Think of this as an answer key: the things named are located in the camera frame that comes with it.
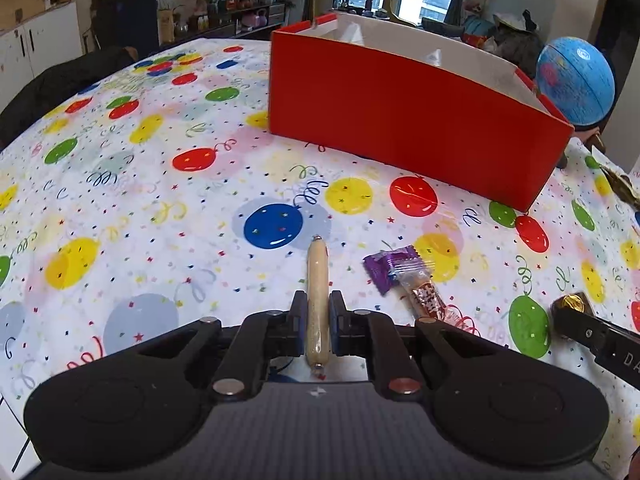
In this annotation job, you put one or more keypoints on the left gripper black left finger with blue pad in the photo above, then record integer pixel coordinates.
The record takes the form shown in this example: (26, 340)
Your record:
(230, 363)

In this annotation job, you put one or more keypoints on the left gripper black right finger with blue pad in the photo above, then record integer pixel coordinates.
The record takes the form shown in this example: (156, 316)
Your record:
(403, 362)

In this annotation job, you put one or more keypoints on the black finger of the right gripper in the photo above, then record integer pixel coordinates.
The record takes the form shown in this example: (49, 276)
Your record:
(614, 348)

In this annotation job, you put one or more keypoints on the beige sausage stick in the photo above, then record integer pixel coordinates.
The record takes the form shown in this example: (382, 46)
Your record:
(317, 333)

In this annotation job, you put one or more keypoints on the red white candy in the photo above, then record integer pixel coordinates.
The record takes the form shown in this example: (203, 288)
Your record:
(425, 300)

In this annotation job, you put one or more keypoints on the brown gold candy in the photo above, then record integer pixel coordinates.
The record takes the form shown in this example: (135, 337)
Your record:
(570, 304)

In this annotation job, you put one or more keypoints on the purple candy wrapper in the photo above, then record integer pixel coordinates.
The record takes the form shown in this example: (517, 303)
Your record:
(387, 267)

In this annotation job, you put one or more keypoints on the yellow black snack wrapper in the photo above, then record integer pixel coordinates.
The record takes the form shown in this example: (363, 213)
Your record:
(622, 187)

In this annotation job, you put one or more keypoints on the balloon pattern tablecloth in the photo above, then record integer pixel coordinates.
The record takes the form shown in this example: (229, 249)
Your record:
(158, 196)

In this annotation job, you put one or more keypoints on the red cardboard box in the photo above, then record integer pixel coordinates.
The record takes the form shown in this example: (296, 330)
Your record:
(416, 101)

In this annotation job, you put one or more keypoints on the blue globe on stand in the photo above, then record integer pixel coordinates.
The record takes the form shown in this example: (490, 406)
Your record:
(577, 80)

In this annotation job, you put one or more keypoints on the dark tv console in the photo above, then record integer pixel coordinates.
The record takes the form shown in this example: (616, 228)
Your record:
(256, 22)

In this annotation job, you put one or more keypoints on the black jacket on chair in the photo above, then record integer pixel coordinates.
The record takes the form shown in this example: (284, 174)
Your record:
(57, 84)

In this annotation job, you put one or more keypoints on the white cabinet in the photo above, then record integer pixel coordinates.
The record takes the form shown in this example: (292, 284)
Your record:
(31, 48)

